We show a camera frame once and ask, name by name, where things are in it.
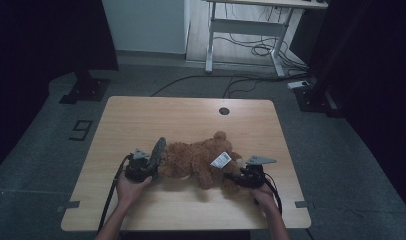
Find brown teddy bear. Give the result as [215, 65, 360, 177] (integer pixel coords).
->
[157, 130, 256, 195]

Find person's left hand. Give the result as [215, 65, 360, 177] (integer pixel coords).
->
[115, 174, 154, 209]

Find white desk frame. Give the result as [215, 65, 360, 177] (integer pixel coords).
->
[204, 0, 329, 78]

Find tangled black cables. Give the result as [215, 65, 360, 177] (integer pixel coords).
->
[213, 3, 309, 73]

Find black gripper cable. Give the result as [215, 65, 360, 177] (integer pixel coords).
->
[97, 153, 134, 233]
[254, 172, 283, 215]

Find dark curtain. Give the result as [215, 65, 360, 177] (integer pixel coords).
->
[0, 0, 120, 176]
[304, 0, 406, 221]

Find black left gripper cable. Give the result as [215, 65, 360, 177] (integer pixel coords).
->
[97, 153, 134, 233]

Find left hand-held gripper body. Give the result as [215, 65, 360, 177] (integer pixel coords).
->
[124, 148, 158, 184]

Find white power strip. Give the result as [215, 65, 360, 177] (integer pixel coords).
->
[287, 80, 311, 90]

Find person's right hand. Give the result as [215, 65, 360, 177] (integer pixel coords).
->
[248, 182, 279, 215]

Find long black floor cable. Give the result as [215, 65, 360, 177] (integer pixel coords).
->
[150, 73, 309, 98]

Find white partition panel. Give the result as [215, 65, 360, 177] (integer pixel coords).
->
[101, 0, 191, 55]

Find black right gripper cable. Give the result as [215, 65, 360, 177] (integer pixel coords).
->
[254, 172, 283, 215]

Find black stand base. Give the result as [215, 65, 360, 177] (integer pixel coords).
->
[293, 83, 346, 119]
[59, 69, 112, 105]

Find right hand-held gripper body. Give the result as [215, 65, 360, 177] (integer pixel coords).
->
[238, 154, 278, 189]

